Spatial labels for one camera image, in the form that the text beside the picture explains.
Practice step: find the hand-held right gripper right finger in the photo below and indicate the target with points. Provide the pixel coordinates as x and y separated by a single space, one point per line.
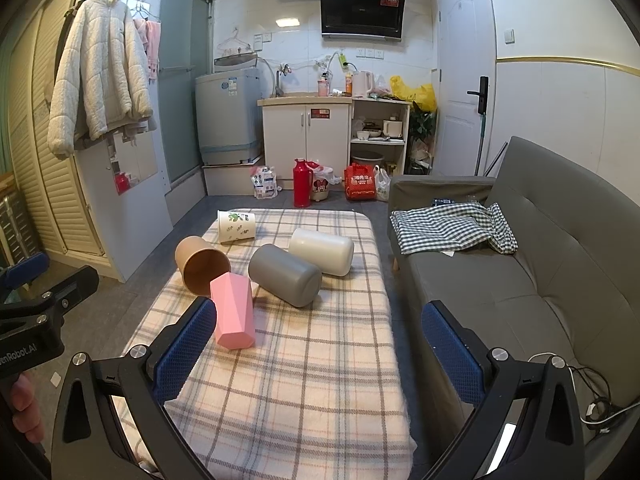
451 355

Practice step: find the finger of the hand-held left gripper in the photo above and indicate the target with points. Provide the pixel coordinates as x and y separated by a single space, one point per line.
25 266
75 285

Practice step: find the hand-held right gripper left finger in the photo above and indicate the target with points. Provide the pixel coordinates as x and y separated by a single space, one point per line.
184 352

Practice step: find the pink faceted cup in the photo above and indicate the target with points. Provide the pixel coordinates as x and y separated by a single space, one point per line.
232 310

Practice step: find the brown paper cup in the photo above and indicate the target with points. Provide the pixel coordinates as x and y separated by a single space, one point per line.
192 256

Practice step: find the grey plastic cup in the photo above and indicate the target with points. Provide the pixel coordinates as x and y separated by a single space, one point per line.
282 275

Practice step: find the white leaf-print paper cup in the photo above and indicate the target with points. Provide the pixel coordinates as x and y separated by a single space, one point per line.
236 227

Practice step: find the white plastic cup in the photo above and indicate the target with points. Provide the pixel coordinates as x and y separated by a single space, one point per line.
320 251

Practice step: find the person's left hand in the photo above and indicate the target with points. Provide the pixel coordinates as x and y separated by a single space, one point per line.
26 407

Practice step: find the silver ribbed suitcase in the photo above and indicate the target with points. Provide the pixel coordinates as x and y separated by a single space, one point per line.
17 230

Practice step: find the cream louvered wardrobe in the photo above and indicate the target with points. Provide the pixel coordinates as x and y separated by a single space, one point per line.
45 195

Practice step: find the plaid blanket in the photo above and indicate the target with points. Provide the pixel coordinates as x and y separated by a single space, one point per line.
300 365

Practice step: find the green checkered cloth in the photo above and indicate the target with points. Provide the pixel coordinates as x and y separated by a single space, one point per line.
450 230

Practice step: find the grey sofa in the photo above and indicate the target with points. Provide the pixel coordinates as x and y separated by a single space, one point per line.
550 245

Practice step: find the white step platform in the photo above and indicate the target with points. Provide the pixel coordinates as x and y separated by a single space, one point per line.
227 180

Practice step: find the white plastic bag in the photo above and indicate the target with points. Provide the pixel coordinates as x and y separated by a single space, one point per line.
383 187

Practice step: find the white printed packet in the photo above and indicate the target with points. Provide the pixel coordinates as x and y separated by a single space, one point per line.
265 184

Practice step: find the red gift bag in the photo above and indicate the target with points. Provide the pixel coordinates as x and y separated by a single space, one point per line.
360 184

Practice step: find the white puffer jacket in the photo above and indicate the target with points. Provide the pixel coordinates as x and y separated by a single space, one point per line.
95 75

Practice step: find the red thermos flask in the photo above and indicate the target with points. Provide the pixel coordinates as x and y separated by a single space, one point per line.
302 185

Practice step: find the pink cartoon pot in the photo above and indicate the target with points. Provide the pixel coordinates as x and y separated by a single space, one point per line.
321 187

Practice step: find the green pole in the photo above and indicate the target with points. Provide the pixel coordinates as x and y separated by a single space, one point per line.
483 145

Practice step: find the green plant bundle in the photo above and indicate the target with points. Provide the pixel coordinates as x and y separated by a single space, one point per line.
421 130

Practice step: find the frosted glass sliding door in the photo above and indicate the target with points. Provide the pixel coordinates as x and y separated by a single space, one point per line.
182 85

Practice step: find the grey washing machine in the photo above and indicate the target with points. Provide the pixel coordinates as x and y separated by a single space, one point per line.
227 115

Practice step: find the white open shelf unit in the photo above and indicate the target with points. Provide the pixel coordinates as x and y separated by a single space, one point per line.
402 125

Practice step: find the white sink cabinet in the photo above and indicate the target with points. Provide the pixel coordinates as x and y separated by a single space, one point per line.
302 145

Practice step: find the pink hanging clothes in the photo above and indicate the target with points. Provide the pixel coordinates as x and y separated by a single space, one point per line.
151 47

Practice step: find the yellow plastic bag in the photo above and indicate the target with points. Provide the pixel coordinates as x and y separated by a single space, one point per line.
415 94

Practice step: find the white electric kettle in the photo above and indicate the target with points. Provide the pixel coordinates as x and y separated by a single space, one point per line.
362 84

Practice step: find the metal faucet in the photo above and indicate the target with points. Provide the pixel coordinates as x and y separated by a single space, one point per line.
278 82

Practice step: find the orange bottle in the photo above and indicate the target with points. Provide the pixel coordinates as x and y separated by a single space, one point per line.
348 85

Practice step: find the pink container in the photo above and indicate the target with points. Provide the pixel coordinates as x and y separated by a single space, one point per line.
323 88

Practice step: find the white door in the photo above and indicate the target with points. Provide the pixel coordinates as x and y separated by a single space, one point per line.
462 50

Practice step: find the black range hood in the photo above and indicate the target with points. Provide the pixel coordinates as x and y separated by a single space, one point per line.
361 5

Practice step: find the white light switch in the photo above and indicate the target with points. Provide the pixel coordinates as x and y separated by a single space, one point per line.
509 36

